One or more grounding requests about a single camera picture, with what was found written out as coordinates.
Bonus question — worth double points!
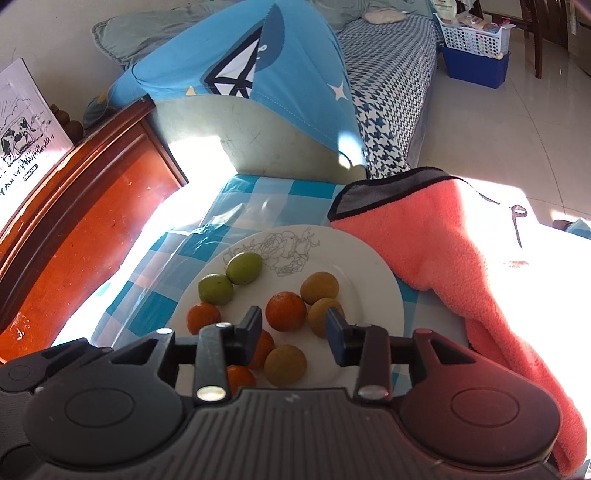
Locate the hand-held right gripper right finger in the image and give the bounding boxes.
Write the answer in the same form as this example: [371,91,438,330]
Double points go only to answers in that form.
[325,308,476,401]

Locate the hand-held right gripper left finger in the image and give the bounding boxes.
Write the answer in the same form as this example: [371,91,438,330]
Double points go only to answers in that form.
[111,305,263,402]

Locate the brown round fruit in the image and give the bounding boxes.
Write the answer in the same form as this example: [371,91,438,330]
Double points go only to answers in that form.
[300,271,340,305]
[264,344,308,387]
[307,298,346,339]

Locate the orange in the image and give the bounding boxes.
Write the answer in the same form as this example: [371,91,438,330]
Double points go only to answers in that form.
[226,364,257,398]
[265,292,307,332]
[247,329,276,370]
[186,302,221,335]

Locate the white floral plate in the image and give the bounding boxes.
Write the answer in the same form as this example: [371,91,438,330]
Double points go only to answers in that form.
[167,224,406,393]

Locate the green round fruit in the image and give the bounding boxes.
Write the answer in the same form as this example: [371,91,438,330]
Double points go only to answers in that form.
[225,252,264,285]
[198,274,234,305]

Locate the blue checkered tablecloth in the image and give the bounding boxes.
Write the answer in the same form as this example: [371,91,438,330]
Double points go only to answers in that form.
[60,174,591,398]

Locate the pink fleece towel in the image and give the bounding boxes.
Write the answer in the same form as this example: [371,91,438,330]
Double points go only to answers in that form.
[327,167,580,476]

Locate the brown lumpy ornament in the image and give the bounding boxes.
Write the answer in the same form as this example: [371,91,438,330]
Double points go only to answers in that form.
[50,104,86,141]

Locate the white cow picture card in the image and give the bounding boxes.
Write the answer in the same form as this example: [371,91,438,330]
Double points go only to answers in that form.
[0,58,75,199]

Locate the houndstooth blanket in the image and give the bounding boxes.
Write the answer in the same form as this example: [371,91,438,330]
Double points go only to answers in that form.
[335,14,439,178]

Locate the blue plastic bin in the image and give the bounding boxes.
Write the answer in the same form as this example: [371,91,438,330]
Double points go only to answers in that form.
[438,44,511,89]

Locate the grey-green quilt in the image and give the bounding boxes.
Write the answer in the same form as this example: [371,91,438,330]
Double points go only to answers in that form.
[91,0,435,65]

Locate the small white pillow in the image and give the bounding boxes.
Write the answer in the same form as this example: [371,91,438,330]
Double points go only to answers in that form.
[362,9,408,25]

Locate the white plastic basket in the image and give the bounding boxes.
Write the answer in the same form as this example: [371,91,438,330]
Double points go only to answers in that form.
[434,4,515,58]

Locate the dark wooden chair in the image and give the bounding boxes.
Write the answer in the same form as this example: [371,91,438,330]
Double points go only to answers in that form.
[519,0,573,79]

